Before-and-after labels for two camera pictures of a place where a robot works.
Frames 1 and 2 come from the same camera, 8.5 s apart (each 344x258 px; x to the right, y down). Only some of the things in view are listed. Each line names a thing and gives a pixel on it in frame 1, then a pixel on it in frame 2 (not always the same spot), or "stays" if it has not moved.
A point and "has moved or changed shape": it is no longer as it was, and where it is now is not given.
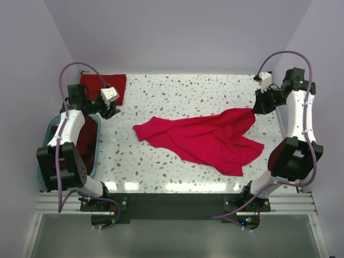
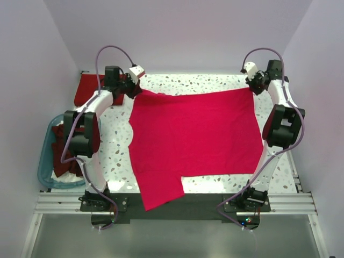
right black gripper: [260, 106] → [251, 83]
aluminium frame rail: [48, 202] stays
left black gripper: [107, 113] → [136, 88]
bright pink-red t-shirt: [221, 140] has moved or changed shape
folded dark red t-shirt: [95, 83] stays
